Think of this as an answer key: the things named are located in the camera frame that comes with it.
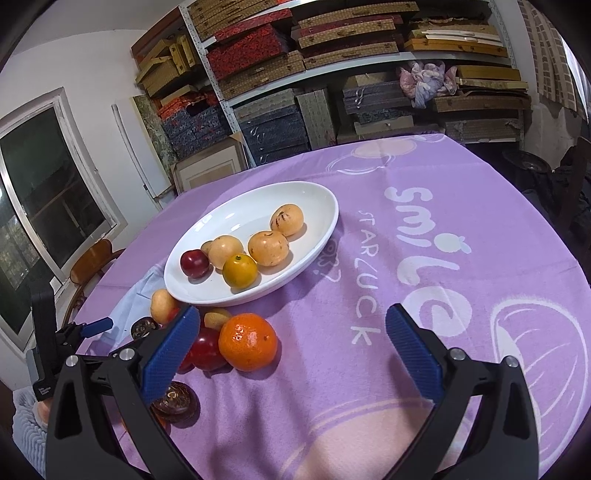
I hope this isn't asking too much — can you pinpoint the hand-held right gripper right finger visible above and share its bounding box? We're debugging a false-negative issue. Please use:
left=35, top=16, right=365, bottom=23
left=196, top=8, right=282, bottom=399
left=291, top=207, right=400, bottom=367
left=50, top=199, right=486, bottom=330
left=385, top=303, right=540, bottom=480

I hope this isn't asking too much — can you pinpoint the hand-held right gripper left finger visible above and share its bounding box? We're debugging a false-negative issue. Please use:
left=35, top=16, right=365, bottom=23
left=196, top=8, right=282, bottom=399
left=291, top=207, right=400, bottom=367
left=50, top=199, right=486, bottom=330
left=45, top=305, right=201, bottom=480

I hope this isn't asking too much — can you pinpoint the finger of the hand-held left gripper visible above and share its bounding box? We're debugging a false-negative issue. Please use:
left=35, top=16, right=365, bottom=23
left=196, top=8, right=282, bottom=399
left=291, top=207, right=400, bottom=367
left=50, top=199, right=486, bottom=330
left=81, top=318, right=114, bottom=337

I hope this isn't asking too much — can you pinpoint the round dark purple fruit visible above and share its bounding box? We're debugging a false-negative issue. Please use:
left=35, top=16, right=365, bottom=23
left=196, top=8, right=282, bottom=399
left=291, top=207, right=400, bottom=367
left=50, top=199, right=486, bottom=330
left=130, top=316, right=160, bottom=340

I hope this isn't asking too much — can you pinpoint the small yellow tomato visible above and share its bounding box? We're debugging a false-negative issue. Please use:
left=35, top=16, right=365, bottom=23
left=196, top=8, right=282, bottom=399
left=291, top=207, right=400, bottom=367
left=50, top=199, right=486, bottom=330
left=203, top=308, right=233, bottom=330

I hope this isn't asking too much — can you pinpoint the large orange tangerine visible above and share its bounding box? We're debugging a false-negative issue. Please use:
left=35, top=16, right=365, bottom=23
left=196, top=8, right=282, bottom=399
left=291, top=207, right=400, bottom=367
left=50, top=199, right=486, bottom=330
left=218, top=312, right=279, bottom=373

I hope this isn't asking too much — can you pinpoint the large dark red plum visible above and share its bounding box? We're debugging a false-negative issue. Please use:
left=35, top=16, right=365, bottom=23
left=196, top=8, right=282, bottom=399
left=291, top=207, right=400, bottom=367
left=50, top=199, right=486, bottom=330
left=180, top=249, right=211, bottom=278

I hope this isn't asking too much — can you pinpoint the orange-yellow tomato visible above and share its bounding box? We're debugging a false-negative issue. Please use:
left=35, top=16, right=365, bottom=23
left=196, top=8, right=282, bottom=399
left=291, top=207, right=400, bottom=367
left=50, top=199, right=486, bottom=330
left=222, top=253, right=259, bottom=288

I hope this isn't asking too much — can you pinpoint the plain yellow loquat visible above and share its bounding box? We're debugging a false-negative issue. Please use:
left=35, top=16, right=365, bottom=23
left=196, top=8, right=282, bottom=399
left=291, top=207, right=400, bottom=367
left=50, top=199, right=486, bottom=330
left=208, top=235, right=245, bottom=270

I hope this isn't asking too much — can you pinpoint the smooth yellow pear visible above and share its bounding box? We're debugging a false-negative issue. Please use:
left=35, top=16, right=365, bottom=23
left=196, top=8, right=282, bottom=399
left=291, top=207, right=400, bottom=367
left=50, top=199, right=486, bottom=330
left=247, top=230, right=291, bottom=267

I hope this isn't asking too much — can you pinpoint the white oval plate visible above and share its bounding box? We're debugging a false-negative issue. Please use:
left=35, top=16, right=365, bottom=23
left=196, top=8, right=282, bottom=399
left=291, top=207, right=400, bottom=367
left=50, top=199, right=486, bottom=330
left=164, top=181, right=340, bottom=308

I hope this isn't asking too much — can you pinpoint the brown-spotted yellow pear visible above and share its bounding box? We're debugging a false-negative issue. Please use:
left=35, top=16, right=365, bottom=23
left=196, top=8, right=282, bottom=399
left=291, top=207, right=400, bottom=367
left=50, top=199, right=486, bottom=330
left=270, top=203, right=305, bottom=238

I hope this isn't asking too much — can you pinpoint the person's left forearm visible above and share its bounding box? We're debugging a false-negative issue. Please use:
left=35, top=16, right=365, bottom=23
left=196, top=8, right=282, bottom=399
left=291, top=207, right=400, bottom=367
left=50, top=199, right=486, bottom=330
left=11, top=388, right=51, bottom=467

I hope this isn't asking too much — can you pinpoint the small dark red plum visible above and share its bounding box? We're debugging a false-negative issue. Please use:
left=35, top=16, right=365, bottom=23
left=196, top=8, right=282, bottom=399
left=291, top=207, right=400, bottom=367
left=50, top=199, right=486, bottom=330
left=185, top=325, right=229, bottom=372

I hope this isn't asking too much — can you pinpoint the oblong dark purple fruit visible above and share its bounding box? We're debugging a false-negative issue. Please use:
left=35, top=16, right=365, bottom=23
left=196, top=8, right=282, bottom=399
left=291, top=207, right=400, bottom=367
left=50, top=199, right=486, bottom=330
left=152, top=382, right=200, bottom=416

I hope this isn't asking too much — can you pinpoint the light brown wooden chair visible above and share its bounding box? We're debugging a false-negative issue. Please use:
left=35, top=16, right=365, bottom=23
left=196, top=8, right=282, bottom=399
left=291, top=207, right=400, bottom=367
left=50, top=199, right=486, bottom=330
left=62, top=239, right=126, bottom=324

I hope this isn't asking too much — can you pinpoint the purple printed tablecloth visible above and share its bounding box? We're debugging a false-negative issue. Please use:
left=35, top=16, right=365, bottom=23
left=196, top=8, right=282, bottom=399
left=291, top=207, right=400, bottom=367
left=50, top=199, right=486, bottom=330
left=69, top=134, right=583, bottom=480

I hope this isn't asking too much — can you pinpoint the white-framed dark window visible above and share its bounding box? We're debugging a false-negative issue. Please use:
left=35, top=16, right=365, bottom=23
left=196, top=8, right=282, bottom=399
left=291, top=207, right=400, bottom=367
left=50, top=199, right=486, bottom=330
left=0, top=90, right=123, bottom=342

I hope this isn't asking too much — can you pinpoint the white leaning board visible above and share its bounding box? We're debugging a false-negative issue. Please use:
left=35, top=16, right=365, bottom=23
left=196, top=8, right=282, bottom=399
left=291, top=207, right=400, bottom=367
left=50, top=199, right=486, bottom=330
left=112, top=104, right=174, bottom=199

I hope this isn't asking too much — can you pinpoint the framed picture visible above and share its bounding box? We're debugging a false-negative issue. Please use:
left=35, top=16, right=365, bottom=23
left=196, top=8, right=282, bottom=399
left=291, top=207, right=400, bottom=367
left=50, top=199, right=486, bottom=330
left=171, top=134, right=247, bottom=195

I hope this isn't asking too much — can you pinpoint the green marbled panel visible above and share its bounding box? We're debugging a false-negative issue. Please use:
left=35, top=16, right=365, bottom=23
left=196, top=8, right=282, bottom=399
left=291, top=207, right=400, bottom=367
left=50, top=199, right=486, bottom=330
left=133, top=95, right=178, bottom=164

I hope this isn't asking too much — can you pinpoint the black round object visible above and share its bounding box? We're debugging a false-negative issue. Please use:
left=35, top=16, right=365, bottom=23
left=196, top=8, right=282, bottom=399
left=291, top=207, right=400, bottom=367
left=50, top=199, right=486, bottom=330
left=501, top=148, right=552, bottom=188

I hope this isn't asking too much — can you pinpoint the stack of blue-red patterned boxes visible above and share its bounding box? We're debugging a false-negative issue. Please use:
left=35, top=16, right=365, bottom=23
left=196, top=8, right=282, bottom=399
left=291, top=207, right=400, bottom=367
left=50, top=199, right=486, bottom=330
left=157, top=90, right=232, bottom=155

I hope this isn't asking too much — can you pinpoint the dark wooden chair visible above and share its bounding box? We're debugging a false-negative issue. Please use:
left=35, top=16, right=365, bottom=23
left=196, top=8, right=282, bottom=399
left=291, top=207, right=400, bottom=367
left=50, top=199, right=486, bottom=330
left=558, top=136, right=591, bottom=241

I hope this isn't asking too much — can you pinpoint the stack of dark blue boxes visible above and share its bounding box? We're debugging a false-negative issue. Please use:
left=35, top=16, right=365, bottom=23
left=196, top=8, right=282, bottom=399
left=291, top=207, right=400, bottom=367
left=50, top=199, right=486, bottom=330
left=233, top=104, right=310, bottom=164

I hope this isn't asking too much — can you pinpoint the stack of worn brown boxes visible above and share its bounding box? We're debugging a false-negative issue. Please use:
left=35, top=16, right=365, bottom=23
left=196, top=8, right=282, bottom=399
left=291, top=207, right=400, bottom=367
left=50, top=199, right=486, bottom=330
left=434, top=92, right=527, bottom=141

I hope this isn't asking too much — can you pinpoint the grey upright box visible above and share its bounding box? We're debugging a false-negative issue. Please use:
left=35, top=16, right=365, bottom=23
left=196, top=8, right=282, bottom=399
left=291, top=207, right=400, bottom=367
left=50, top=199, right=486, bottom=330
left=295, top=92, right=324, bottom=151
left=314, top=88, right=340, bottom=144

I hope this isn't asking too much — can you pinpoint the stack of purple-grey boxes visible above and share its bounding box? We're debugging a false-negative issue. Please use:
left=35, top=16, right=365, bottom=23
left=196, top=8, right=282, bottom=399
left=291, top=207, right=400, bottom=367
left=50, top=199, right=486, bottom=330
left=342, top=71, right=414, bottom=127

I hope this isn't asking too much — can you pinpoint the stack of yellow straw boxes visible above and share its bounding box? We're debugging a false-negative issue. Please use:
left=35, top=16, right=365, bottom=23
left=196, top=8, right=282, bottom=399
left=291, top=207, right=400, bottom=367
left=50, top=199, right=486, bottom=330
left=134, top=37, right=204, bottom=97

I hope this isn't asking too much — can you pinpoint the pink cloth bundle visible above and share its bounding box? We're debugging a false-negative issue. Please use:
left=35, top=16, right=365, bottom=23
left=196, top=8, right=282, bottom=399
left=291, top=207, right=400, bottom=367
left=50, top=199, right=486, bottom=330
left=397, top=60, right=458, bottom=109

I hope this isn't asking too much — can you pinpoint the white metal shelving rack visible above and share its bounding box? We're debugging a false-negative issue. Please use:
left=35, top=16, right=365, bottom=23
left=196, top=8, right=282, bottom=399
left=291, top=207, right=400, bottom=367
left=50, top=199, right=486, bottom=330
left=178, top=0, right=527, bottom=169

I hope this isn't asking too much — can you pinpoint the stack of woven straw boxes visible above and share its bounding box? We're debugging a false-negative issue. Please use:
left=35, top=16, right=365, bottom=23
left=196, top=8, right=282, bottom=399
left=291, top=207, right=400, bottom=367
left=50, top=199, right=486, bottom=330
left=189, top=0, right=462, bottom=100

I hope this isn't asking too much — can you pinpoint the stack of yellow wooden boxes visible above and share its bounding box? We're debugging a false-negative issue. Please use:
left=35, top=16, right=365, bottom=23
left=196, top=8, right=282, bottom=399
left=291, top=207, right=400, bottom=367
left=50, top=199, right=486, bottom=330
left=404, top=16, right=529, bottom=93

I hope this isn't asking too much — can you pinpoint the stack of red patterned boxes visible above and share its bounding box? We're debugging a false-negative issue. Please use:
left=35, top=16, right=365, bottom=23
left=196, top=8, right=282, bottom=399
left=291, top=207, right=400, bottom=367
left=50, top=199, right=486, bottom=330
left=205, top=9, right=305, bottom=79

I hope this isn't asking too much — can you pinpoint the brick pattern curtain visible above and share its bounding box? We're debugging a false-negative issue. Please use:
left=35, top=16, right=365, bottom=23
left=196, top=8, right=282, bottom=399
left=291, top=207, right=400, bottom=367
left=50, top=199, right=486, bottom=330
left=522, top=0, right=587, bottom=112

